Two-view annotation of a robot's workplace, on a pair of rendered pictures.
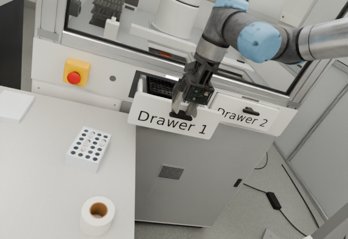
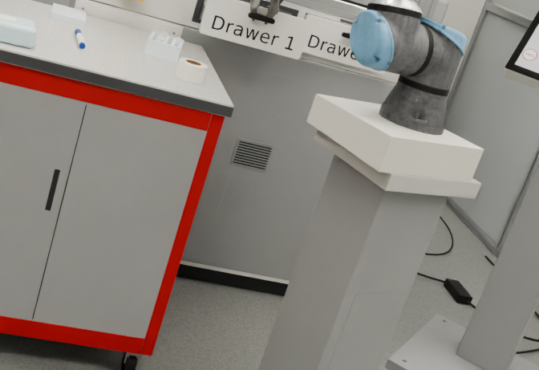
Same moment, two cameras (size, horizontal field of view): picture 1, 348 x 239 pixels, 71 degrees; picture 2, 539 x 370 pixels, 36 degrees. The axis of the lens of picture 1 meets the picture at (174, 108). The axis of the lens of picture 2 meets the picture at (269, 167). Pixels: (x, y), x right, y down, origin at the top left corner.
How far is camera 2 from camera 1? 1.58 m
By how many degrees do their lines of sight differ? 12
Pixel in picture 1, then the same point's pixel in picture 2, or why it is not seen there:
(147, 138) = not seen: hidden behind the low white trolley
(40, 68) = not seen: outside the picture
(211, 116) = (297, 23)
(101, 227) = (199, 70)
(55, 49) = not seen: outside the picture
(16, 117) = (82, 19)
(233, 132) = (338, 79)
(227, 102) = (321, 26)
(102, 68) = not seen: outside the picture
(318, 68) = not seen: outside the picture
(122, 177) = not seen: hidden behind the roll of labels
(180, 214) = (272, 252)
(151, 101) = (227, 2)
